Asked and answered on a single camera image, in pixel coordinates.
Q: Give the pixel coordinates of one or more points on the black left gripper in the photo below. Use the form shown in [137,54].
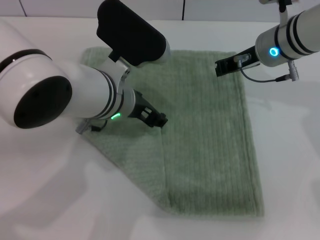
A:
[137,102]

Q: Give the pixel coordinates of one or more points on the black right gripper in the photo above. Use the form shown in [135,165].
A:
[246,63]

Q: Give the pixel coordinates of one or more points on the light green ribbed towel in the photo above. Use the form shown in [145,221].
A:
[205,130]

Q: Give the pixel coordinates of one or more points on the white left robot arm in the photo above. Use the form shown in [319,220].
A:
[62,90]

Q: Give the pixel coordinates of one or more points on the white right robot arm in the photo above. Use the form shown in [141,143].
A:
[295,32]

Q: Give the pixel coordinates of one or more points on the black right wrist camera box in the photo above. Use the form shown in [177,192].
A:
[275,2]

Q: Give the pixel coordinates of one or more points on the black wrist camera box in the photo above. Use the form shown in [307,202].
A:
[275,2]
[130,32]

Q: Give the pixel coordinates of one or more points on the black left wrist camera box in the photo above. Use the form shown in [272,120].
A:
[130,32]

